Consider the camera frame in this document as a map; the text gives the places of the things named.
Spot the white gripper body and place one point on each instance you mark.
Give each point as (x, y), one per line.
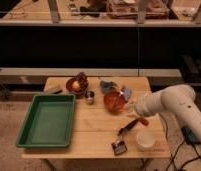
(140, 106)

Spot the orange red pepper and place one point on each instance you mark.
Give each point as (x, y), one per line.
(143, 121)

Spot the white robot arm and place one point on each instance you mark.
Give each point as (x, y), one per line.
(177, 99)

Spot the white paper cup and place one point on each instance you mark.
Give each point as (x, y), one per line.
(145, 139)

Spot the small metal cup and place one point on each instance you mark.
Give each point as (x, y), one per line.
(89, 96)

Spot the orange red bowl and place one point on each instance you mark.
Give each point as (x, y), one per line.
(114, 101)

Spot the wooden table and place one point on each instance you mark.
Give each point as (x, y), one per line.
(94, 129)

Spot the blue grey crumpled cloth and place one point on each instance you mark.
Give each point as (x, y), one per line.
(107, 86)

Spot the black box on shelf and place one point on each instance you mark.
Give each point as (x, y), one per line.
(190, 69)

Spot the brown pine cone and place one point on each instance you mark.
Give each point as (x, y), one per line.
(82, 80)

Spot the yellow fruit in bowl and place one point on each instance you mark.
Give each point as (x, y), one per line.
(76, 86)

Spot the dark red bowl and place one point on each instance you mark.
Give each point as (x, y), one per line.
(70, 89)

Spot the green plastic tray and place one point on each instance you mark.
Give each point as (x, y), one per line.
(48, 122)

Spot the grey sponge block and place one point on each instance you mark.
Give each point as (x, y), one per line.
(54, 90)

